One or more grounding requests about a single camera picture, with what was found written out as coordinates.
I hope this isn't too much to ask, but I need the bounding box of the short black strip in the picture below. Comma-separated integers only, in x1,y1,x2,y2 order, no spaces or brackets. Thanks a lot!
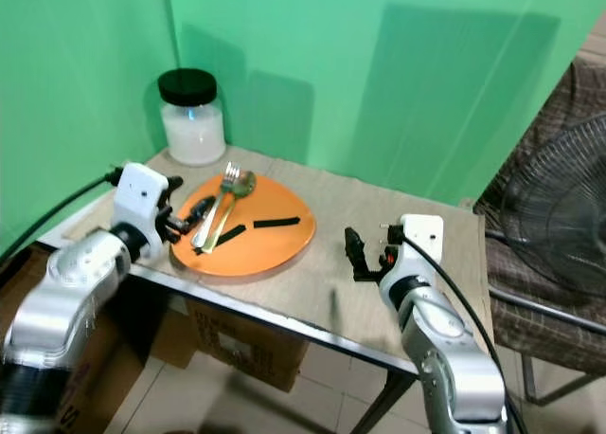
215,225,247,246

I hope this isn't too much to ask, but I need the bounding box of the silver fork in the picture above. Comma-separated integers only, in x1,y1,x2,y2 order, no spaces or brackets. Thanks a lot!
191,162,241,251

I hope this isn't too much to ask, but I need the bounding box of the golden spoon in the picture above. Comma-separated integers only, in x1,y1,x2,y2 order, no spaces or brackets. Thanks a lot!
203,170,258,256

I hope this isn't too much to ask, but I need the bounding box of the round orange plate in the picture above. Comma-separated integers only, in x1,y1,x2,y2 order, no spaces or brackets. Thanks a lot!
170,172,317,280

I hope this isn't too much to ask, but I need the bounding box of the long black strip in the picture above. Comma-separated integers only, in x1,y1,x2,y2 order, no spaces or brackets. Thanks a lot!
253,217,302,229

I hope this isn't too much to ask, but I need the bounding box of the glass jar with black lid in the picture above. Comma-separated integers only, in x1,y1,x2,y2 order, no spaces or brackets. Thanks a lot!
158,68,227,166

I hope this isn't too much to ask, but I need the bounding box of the cardboard box with white label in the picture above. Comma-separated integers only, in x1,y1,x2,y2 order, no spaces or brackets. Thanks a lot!
216,309,311,393

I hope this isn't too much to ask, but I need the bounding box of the black electric fan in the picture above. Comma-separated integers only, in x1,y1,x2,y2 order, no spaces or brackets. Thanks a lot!
472,111,606,308

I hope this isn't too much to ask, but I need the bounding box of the green backdrop cloth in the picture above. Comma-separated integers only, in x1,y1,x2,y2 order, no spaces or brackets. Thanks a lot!
0,0,606,257

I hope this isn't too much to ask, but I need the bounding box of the chair with chequered brown cloth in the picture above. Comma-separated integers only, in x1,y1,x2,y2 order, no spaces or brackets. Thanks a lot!
472,59,606,408

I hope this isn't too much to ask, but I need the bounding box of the cardboard box with black lettering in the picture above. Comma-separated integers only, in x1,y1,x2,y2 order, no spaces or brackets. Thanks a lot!
55,332,126,434

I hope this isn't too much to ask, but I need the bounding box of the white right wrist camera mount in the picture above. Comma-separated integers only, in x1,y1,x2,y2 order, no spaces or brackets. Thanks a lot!
399,213,445,275

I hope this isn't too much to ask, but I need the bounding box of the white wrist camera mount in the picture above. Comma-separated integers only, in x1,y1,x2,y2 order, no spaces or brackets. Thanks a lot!
399,213,445,275
115,161,174,232

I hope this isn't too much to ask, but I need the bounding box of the wooden table with metal frame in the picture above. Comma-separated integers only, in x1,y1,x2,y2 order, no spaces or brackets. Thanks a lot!
38,147,499,434

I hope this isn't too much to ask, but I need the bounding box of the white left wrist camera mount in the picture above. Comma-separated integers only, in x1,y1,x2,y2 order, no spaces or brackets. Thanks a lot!
115,161,174,232

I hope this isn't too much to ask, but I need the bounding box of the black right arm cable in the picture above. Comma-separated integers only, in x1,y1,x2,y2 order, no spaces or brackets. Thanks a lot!
401,232,527,434

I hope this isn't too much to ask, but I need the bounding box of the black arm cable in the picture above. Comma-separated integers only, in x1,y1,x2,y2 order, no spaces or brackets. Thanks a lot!
401,232,527,434
0,171,125,266

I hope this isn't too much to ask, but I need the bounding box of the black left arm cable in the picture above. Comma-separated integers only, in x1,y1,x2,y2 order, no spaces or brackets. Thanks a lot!
0,171,125,266

